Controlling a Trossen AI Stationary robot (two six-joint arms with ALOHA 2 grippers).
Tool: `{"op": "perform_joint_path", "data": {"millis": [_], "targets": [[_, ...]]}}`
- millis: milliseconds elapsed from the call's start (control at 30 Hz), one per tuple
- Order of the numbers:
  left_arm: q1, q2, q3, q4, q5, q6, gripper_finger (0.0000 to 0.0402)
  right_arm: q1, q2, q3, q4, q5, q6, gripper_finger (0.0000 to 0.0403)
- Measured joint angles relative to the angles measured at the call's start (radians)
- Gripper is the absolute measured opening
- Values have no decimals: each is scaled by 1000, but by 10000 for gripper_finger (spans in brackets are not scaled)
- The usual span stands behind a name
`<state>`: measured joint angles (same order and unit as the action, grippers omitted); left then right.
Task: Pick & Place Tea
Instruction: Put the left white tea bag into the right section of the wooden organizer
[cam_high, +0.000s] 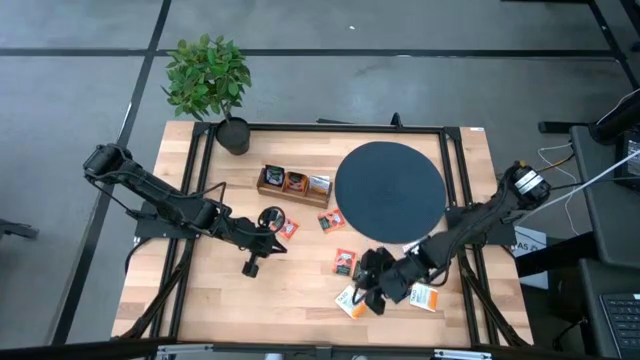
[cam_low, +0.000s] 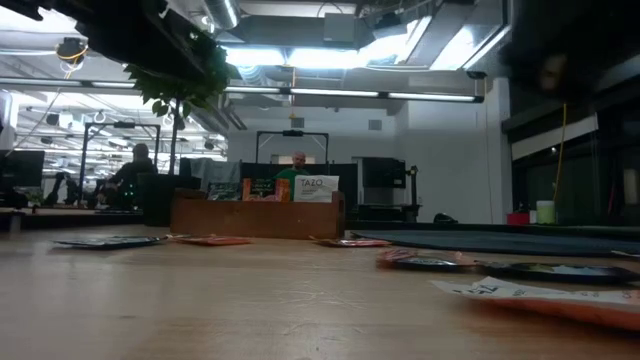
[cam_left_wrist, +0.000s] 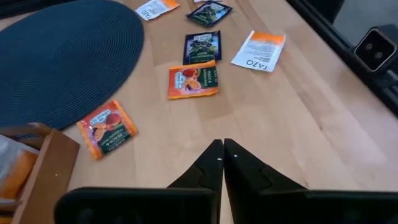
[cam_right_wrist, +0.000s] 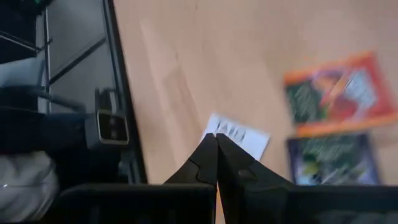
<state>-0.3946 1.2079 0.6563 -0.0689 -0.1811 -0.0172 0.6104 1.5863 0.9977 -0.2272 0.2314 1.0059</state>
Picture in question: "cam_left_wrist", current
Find dark round mat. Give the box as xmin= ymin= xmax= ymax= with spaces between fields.
xmin=0 ymin=0 xmax=146 ymax=131

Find black square profile end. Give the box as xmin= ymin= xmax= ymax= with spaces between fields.
xmin=353 ymin=24 xmax=398 ymax=73

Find white orange Tazo tea bag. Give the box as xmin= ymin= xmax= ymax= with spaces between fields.
xmin=135 ymin=0 xmax=180 ymax=22
xmin=230 ymin=30 xmax=286 ymax=73
xmin=0 ymin=133 xmax=40 ymax=200

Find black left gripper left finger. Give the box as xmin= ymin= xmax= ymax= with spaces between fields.
xmin=54 ymin=139 xmax=224 ymax=224

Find orange peach tea bag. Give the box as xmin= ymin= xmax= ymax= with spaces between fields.
xmin=76 ymin=99 xmax=139 ymax=161
xmin=167 ymin=60 xmax=220 ymax=100

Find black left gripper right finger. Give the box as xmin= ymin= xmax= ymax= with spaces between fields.
xmin=224 ymin=138 xmax=398 ymax=224

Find dark blue blackcurrant tea bag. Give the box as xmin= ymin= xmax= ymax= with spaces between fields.
xmin=182 ymin=30 xmax=223 ymax=65
xmin=185 ymin=1 xmax=233 ymax=27

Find wooden three-compartment tea box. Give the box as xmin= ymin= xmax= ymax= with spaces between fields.
xmin=0 ymin=122 xmax=80 ymax=224

